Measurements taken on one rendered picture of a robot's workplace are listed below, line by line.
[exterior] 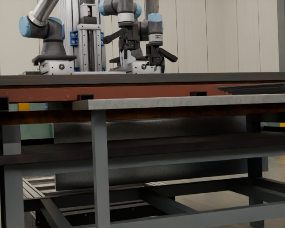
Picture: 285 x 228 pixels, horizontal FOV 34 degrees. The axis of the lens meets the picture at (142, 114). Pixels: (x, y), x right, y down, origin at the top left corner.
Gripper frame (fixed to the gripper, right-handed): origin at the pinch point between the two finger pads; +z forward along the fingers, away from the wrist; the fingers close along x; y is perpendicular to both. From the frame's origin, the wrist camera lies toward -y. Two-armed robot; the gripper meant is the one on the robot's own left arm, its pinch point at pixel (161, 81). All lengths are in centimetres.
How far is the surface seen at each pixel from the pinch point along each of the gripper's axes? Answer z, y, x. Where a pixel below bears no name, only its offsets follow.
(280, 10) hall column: -204, -600, -720
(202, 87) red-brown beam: 6, 7, 62
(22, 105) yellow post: 10, 72, 6
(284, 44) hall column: -122, -600, -711
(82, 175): 48, 41, -16
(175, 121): 22.0, -13.9, -16.3
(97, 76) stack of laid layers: 1, 49, 62
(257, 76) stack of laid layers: 3, -18, 62
